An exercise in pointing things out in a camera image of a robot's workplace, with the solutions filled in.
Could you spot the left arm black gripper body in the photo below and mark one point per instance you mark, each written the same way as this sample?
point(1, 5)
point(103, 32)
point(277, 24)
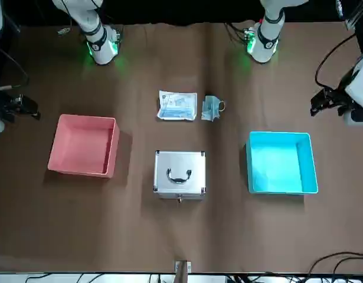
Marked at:
point(339, 96)

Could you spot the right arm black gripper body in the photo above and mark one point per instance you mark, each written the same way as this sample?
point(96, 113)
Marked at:
point(15, 101)

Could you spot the new mask packet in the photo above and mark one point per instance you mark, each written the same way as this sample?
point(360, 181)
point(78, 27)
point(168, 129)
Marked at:
point(176, 106)

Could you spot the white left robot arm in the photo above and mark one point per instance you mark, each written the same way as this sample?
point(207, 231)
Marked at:
point(265, 44)

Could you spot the pink plastic box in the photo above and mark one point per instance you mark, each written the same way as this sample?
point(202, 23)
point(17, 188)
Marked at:
point(81, 147)

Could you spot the blue plastic box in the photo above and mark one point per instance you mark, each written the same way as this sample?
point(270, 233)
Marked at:
point(281, 165)

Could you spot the used blue face mask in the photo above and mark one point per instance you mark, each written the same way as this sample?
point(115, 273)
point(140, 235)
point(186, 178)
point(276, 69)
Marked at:
point(209, 107)

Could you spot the small grey connector tag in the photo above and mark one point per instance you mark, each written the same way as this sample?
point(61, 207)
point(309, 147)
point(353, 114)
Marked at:
point(64, 31)

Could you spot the silver aluminium case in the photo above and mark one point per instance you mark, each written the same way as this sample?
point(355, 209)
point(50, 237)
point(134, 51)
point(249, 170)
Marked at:
point(172, 163)

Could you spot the silver aluminium frame profile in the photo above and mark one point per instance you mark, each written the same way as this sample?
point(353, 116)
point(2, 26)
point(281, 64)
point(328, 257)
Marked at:
point(356, 20)

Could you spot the grey metal camera bracket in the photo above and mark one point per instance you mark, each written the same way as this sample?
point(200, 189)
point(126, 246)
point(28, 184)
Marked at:
point(183, 266)

